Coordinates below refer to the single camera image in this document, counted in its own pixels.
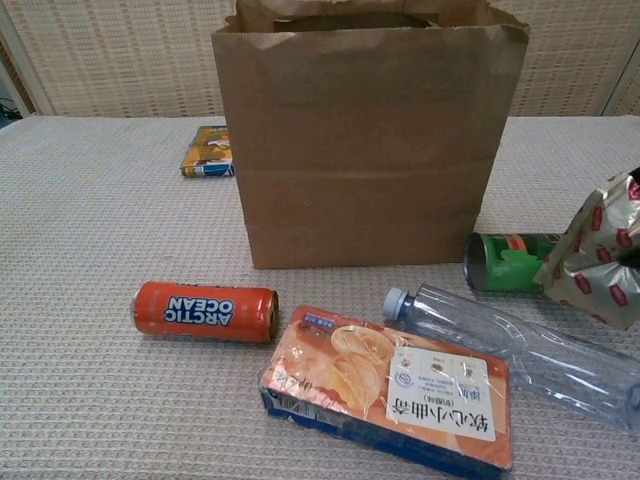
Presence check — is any brown paper bag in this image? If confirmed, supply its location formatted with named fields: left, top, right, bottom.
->
left=210, top=0, right=531, bottom=271

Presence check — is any yellow blue snack box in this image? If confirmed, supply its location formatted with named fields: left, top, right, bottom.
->
left=180, top=124, right=236, bottom=179

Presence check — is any green chips canister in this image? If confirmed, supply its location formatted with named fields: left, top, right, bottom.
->
left=462, top=231, right=566, bottom=294

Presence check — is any orange Arctic Ocean can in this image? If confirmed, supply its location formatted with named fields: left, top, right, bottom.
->
left=131, top=280, right=279, bottom=345

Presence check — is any clear plastic water bottle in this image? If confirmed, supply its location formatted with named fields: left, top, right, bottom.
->
left=382, top=282, right=640, bottom=431

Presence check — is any foil wrapper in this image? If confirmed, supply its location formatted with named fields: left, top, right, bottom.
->
left=532, top=169, right=640, bottom=331

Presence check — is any bamboo folding screen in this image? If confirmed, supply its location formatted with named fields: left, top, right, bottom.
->
left=0, top=0, right=640, bottom=119

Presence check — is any white woven tablecloth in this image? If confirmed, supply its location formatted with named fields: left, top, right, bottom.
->
left=0, top=115, right=640, bottom=480

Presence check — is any orange cookie box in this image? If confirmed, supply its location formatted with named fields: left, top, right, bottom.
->
left=257, top=305, right=514, bottom=476

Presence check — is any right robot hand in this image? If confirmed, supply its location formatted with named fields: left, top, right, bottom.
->
left=618, top=167, right=640, bottom=271

